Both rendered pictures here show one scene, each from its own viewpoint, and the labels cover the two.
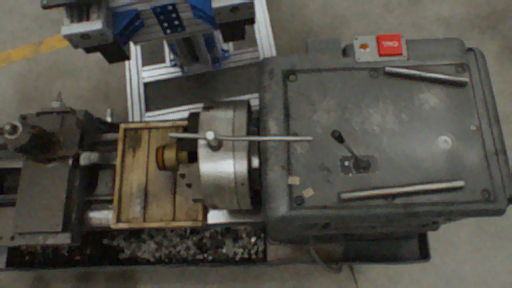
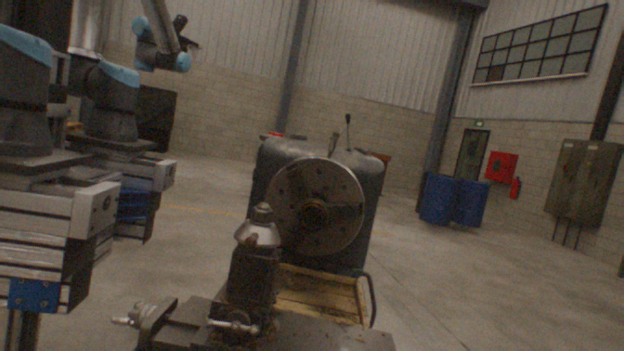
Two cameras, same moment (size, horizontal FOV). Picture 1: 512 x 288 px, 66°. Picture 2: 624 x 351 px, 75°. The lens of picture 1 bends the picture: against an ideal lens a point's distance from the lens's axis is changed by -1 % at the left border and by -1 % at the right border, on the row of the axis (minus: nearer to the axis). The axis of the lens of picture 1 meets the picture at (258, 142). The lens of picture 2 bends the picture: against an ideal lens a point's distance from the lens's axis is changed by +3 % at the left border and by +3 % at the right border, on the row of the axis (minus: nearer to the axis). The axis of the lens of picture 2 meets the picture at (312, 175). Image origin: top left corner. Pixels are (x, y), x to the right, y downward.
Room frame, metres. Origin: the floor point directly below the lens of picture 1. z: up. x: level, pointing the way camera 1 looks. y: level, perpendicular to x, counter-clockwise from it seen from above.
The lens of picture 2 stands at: (0.54, 1.33, 1.32)
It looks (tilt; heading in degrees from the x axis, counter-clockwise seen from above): 7 degrees down; 262
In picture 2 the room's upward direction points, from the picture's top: 11 degrees clockwise
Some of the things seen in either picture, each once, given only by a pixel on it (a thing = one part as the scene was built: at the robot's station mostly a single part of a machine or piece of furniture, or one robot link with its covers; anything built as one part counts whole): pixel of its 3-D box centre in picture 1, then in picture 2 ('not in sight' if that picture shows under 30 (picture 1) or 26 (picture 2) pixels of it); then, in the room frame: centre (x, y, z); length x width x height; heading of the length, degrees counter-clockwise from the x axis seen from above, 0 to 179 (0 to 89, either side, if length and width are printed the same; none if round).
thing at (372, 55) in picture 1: (378, 52); not in sight; (0.48, -0.36, 1.23); 0.13 x 0.08 x 0.05; 81
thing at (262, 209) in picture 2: (9, 127); (262, 213); (0.52, 0.69, 1.17); 0.04 x 0.04 x 0.03
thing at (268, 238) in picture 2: (16, 131); (258, 231); (0.52, 0.69, 1.13); 0.08 x 0.08 x 0.03
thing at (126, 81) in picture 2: not in sight; (116, 85); (1.02, -0.02, 1.33); 0.13 x 0.12 x 0.14; 157
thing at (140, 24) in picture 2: not in sight; (149, 30); (1.03, -0.31, 1.56); 0.11 x 0.08 x 0.09; 67
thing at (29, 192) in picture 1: (48, 167); (274, 344); (0.46, 0.70, 0.95); 0.43 x 0.17 x 0.05; 171
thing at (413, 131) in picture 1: (364, 145); (313, 190); (0.29, -0.30, 1.06); 0.59 x 0.48 x 0.39; 81
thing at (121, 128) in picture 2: not in sight; (113, 122); (1.01, -0.01, 1.21); 0.15 x 0.15 x 0.10
